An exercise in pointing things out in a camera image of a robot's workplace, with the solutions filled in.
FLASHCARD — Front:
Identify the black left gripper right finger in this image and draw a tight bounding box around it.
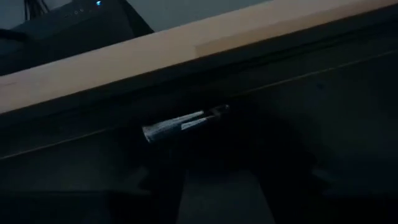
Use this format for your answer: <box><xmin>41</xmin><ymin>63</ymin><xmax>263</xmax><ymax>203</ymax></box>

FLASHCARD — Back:
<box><xmin>248</xmin><ymin>130</ymin><xmax>330</xmax><ymax>224</ymax></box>

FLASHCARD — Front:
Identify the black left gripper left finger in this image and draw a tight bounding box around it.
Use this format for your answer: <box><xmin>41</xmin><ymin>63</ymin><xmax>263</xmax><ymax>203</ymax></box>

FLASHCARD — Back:
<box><xmin>136</xmin><ymin>141</ymin><xmax>188</xmax><ymax>224</ymax></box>

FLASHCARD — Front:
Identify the dark equipment with blue light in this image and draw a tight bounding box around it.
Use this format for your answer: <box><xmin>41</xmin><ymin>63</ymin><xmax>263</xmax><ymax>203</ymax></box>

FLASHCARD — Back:
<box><xmin>0</xmin><ymin>0</ymin><xmax>155</xmax><ymax>77</ymax></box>

